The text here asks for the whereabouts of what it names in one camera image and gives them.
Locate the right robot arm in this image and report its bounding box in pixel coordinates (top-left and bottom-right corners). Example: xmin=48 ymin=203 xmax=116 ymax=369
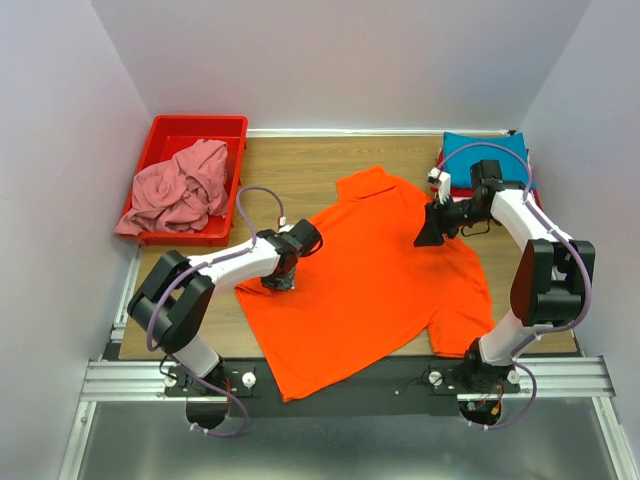
xmin=414 ymin=160 xmax=596 ymax=394

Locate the red plastic bin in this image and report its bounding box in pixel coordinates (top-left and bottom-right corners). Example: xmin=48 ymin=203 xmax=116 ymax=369
xmin=115 ymin=115 xmax=248 ymax=247

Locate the aluminium rail frame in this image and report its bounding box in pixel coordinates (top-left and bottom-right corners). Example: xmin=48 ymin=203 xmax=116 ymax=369
xmin=57 ymin=239 xmax=624 ymax=480

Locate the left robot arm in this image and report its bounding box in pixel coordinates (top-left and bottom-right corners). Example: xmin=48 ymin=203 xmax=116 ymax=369
xmin=127 ymin=220 xmax=323 ymax=395

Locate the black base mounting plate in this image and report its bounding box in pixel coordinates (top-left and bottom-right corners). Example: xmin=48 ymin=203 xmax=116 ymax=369
xmin=162 ymin=355 xmax=521 ymax=419

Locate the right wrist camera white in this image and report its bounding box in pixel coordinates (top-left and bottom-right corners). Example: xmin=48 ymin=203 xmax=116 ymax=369
xmin=427 ymin=167 xmax=451 ymax=204

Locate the orange t-shirt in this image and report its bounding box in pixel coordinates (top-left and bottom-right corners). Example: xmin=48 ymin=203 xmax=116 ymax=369
xmin=235 ymin=166 xmax=494 ymax=402

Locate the blue folded t-shirt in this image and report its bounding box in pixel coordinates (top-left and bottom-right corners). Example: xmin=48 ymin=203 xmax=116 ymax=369
xmin=442 ymin=132 xmax=529 ymax=189

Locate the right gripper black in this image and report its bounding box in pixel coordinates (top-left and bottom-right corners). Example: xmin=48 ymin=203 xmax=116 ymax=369
xmin=412 ymin=192 xmax=493 ymax=247

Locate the dusty pink crumpled t-shirt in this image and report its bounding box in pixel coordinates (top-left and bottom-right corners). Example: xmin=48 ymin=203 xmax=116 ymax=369
xmin=115 ymin=139 xmax=229 ymax=236

